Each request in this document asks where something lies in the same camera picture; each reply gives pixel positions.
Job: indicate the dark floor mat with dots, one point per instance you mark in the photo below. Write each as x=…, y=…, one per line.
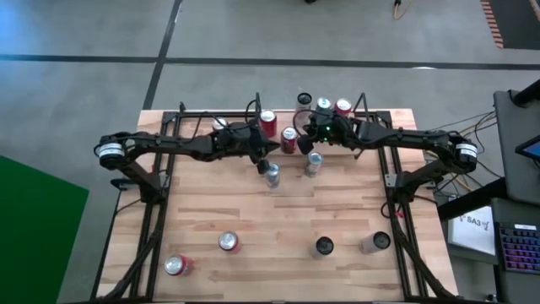
x=521, y=23

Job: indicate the gray cart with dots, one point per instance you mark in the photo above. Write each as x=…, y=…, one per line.
x=516, y=126

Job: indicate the red Fanta can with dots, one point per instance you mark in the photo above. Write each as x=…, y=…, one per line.
x=342, y=105
x=229, y=241

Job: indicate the white Celsius Peach Vibe can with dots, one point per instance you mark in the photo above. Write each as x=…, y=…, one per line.
x=304, y=100

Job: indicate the backlit black keyboard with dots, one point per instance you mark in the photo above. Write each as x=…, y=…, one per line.
x=521, y=249

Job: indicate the white can with black top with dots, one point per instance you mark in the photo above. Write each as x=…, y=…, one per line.
x=375, y=242

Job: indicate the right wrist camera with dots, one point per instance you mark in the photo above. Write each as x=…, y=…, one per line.
x=341, y=126

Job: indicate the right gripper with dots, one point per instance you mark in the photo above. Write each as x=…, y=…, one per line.
x=320, y=128

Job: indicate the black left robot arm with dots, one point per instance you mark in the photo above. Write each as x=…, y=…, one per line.
x=169, y=143

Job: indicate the green floor mat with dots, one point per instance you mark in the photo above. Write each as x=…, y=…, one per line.
x=34, y=236

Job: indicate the slim teal beverage can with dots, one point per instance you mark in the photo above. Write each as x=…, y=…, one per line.
x=324, y=103

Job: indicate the red soda can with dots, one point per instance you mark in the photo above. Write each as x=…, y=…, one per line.
x=179, y=265

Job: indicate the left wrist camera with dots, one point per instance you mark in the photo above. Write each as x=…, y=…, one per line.
x=240, y=133

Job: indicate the silver metal bracket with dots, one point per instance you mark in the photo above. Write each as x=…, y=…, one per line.
x=390, y=180

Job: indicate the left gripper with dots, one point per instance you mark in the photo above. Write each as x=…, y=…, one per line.
x=240, y=150

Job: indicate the tablet screen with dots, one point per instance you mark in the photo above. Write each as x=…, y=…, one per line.
x=532, y=148

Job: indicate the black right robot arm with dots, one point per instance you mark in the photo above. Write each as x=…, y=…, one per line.
x=401, y=137

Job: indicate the blue silver Red Bull can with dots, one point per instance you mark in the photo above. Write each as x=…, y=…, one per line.
x=314, y=162
x=273, y=177

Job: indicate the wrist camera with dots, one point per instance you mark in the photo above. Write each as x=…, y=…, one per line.
x=240, y=133
x=341, y=126

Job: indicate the red can black Coca-Cola script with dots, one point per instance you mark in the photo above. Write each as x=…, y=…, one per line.
x=219, y=123
x=268, y=122

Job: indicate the orange black striped strip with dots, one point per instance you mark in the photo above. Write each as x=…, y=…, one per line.
x=491, y=23

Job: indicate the black aluminium rig frame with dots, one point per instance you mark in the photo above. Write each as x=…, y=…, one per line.
x=190, y=113

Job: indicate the gray side desk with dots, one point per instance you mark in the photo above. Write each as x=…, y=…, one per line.
x=512, y=289

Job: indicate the red Star Wars Coca-Cola can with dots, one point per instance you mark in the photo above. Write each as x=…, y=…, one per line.
x=289, y=140

